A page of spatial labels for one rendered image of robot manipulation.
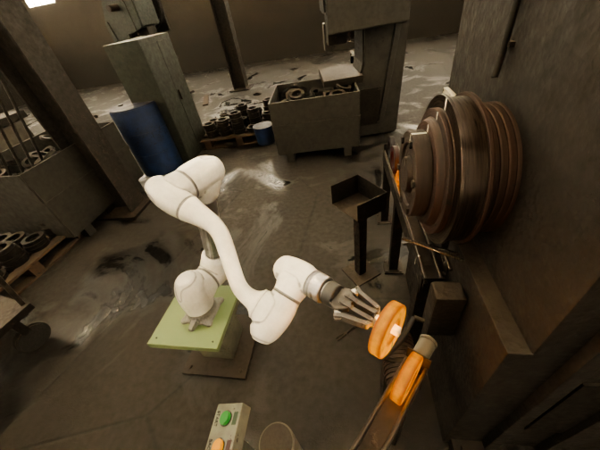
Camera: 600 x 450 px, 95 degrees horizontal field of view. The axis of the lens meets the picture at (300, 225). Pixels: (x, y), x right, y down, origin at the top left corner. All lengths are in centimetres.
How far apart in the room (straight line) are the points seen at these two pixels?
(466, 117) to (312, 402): 145
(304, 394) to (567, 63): 161
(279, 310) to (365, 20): 304
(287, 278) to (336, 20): 288
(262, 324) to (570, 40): 96
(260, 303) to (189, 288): 62
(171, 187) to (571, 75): 108
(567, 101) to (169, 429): 200
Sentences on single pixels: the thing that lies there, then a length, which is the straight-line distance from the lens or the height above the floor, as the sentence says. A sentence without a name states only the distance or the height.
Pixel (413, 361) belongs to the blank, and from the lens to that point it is 94.
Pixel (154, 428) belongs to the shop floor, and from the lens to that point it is 196.
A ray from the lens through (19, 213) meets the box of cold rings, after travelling 373.
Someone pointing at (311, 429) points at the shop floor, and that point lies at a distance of 168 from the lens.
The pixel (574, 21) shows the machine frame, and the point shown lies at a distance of 82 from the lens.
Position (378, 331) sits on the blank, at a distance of 76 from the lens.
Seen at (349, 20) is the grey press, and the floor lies 136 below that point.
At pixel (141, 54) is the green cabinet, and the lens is 408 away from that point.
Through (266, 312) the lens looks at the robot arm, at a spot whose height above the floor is 90.
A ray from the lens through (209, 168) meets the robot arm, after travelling 116.
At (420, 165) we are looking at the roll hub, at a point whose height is 121.
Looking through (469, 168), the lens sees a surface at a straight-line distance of 82.
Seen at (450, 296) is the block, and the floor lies 80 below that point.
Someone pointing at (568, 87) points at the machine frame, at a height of 141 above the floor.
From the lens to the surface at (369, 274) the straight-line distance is 209.
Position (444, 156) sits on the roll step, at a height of 124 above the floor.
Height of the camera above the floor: 163
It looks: 40 degrees down
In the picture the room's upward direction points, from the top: 11 degrees counter-clockwise
